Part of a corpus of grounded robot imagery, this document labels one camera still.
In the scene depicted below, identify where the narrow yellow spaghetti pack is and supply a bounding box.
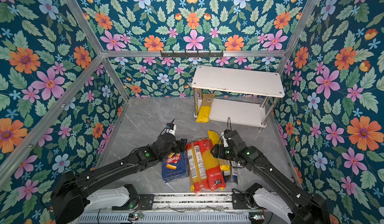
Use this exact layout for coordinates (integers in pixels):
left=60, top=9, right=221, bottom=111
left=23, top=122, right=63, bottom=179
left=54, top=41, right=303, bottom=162
left=208, top=130, right=231, bottom=172

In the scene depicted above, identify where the red-yellow labelled spaghetti pack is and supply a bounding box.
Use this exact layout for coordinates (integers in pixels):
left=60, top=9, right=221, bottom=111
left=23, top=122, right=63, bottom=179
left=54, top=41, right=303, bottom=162
left=187, top=141, right=209, bottom=194

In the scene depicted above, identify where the red spaghetti pack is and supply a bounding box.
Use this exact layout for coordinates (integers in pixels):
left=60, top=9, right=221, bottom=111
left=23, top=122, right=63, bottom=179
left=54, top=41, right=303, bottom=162
left=198, top=139, right=226, bottom=192

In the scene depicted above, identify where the white-label clear spaghetti pack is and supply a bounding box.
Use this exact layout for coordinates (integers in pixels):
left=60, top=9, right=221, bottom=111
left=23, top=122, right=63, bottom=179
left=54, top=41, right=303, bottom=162
left=223, top=161, right=238, bottom=185

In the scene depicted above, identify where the wide yellow spaghetti pack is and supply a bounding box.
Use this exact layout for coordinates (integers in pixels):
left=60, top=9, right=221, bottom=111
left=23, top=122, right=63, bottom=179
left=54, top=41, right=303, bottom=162
left=196, top=94, right=215, bottom=123

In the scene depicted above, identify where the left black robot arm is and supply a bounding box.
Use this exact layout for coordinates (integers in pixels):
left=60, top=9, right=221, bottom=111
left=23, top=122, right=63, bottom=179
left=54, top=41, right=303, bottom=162
left=51, top=133, right=187, bottom=224

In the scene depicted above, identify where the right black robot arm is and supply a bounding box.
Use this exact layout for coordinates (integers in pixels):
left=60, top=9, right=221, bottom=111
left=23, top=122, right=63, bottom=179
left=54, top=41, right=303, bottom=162
left=211, top=130, right=331, bottom=224

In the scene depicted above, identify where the blue Barilla pasta box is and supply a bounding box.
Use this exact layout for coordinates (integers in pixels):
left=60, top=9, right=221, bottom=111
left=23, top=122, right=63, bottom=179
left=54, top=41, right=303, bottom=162
left=162, top=152, right=189, bottom=183

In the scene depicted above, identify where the white two-tier shelf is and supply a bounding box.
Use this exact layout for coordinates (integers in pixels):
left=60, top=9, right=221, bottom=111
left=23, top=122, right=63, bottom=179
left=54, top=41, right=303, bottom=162
left=191, top=66, right=285, bottom=129

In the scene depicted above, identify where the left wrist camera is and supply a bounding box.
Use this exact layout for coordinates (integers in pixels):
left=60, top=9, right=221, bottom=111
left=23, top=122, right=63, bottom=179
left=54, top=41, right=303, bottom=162
left=165, top=123, right=177, bottom=136

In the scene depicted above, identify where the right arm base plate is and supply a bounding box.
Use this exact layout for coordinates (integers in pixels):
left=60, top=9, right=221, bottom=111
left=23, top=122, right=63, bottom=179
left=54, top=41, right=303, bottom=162
left=232, top=189, right=260, bottom=210

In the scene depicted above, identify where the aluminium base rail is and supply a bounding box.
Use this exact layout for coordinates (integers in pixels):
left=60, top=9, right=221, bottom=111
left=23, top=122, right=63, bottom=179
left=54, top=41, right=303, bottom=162
left=71, top=191, right=317, bottom=213

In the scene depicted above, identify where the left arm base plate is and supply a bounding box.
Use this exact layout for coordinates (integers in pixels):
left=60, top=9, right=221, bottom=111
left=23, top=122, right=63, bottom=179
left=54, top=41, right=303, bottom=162
left=112, top=194, right=155, bottom=211

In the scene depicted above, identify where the black hook rail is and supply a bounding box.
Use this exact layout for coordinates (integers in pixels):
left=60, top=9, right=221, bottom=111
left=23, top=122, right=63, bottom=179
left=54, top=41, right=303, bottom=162
left=160, top=51, right=224, bottom=58

